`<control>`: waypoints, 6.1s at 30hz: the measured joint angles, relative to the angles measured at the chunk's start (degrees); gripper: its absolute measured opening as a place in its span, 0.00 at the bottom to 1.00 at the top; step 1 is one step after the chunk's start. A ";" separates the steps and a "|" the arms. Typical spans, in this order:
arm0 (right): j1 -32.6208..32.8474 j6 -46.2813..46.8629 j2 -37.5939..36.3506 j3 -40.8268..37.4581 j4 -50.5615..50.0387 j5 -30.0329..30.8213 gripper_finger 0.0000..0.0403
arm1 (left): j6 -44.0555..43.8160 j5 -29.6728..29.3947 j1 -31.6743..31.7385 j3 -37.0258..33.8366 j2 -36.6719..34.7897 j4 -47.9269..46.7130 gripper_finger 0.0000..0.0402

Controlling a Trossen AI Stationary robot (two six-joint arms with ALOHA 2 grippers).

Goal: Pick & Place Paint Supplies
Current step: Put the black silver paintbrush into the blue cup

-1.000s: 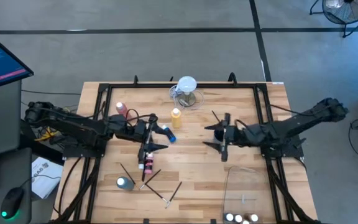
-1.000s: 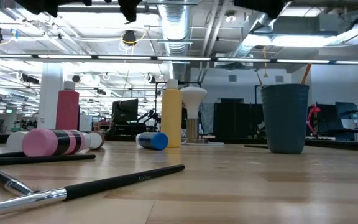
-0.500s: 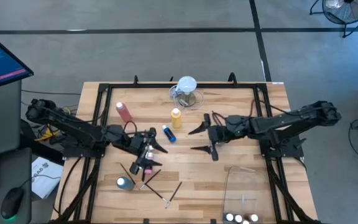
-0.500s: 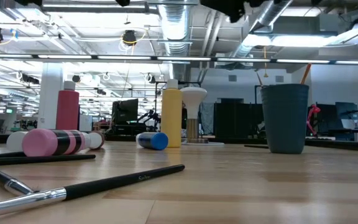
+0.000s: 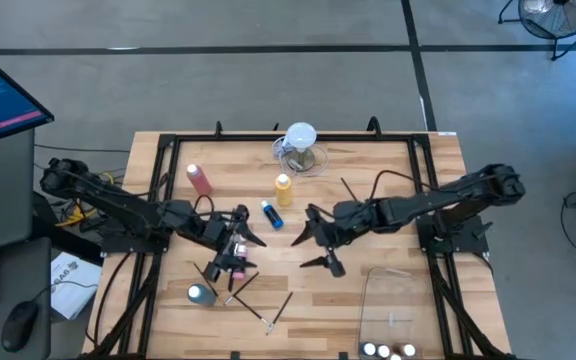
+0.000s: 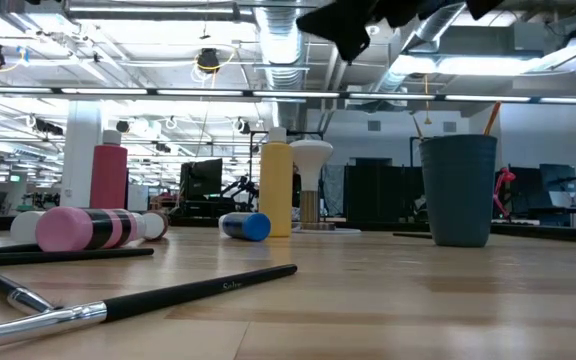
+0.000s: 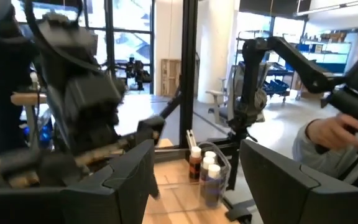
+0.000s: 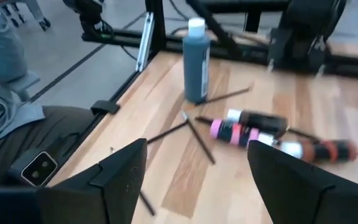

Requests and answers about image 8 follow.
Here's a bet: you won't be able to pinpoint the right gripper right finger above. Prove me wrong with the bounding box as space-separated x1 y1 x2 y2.
247 139 358 224

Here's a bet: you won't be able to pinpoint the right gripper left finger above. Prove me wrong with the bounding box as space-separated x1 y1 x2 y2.
0 138 148 224

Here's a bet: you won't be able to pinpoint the terracotta paint bottle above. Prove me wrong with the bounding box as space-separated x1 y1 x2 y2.
280 139 358 163

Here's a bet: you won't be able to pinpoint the pink paint bottle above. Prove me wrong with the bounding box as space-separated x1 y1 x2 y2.
209 118 276 147

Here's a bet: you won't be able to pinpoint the black paintbrush Solve print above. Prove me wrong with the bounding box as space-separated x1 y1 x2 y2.
180 110 216 165

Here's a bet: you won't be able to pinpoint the tall grey-blue paint bottle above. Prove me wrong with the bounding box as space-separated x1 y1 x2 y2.
182 17 211 105

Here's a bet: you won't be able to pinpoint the brown white-capped paint bottle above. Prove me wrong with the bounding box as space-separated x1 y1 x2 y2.
226 108 289 138

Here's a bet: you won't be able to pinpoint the black device two lenses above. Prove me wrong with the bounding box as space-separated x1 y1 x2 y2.
19 151 59 188

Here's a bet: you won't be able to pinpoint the person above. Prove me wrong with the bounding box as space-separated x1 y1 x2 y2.
0 0 98 189

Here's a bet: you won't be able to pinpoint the silver metal strip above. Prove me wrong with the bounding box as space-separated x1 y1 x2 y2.
134 12 155 73

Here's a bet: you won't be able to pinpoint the grey rolling chair base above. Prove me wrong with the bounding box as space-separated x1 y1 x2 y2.
0 0 52 32

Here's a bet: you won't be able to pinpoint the black aluminium table frame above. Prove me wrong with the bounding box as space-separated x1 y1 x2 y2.
47 0 358 187

